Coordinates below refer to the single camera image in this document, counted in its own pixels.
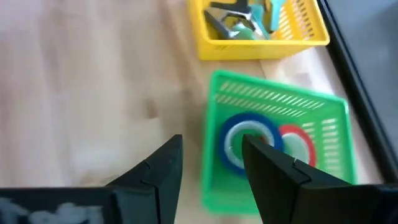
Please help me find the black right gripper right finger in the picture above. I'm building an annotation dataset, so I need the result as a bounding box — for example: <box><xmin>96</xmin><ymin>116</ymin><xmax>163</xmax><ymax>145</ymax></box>
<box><xmin>242</xmin><ymin>134</ymin><xmax>379</xmax><ymax>224</ymax></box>

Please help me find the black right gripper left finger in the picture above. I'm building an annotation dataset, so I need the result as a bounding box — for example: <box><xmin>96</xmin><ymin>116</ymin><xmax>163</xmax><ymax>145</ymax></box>
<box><xmin>107</xmin><ymin>134</ymin><xmax>184</xmax><ymax>224</ymax></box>

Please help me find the red tape roll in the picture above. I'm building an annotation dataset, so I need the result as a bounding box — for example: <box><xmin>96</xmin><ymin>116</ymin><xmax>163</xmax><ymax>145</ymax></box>
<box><xmin>278</xmin><ymin>124</ymin><xmax>317</xmax><ymax>167</ymax></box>

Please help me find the blue tape roll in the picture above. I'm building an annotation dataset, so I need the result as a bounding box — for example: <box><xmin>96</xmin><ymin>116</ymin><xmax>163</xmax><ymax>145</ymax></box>
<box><xmin>217</xmin><ymin>112</ymin><xmax>284</xmax><ymax>177</ymax></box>

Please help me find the green staple remover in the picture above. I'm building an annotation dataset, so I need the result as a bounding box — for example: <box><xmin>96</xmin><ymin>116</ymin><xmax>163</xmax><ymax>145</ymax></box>
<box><xmin>231</xmin><ymin>24</ymin><xmax>257</xmax><ymax>40</ymax></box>

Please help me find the teal staple remover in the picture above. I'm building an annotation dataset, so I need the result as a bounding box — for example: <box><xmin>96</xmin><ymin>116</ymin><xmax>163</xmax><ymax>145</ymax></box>
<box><xmin>248</xmin><ymin>0</ymin><xmax>287</xmax><ymax>34</ymax></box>

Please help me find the green plastic basket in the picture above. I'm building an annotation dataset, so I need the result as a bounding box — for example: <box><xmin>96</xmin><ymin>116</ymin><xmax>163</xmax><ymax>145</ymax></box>
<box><xmin>201</xmin><ymin>70</ymin><xmax>358</xmax><ymax>215</ymax></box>

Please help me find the yellow plastic basket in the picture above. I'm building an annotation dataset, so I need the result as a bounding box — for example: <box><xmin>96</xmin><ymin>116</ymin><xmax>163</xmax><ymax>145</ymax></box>
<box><xmin>188</xmin><ymin>0</ymin><xmax>330</xmax><ymax>62</ymax></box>

